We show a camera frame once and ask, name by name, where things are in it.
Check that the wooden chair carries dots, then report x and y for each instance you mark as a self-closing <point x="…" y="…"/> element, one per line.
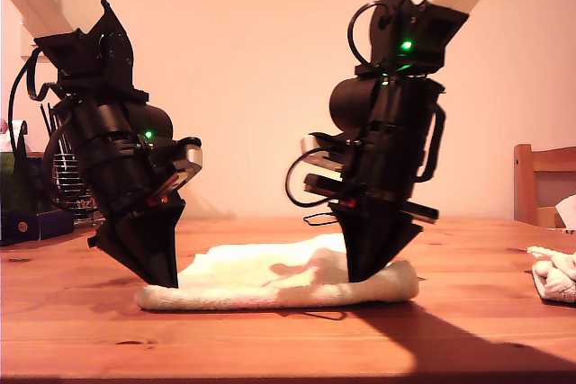
<point x="524" y="186"/>

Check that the beige fluffy tea towel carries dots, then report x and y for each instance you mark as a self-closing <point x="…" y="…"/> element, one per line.
<point x="555" y="276"/>

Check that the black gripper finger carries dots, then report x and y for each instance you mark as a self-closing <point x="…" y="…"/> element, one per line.
<point x="355" y="240"/>
<point x="121" y="253"/>
<point x="389" y="240"/>
<point x="157" y="240"/>

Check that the dark blue box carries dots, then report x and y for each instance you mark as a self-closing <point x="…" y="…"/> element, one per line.
<point x="27" y="226"/>

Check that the white towel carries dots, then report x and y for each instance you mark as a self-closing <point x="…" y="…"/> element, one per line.
<point x="270" y="276"/>

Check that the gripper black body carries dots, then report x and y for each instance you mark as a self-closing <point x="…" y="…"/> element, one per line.
<point x="126" y="186"/>
<point x="387" y="186"/>

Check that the dark green paper bag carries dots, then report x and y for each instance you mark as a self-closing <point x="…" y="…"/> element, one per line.
<point x="13" y="186"/>

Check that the white tissue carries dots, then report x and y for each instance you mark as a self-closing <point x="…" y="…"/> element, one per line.
<point x="11" y="136"/>

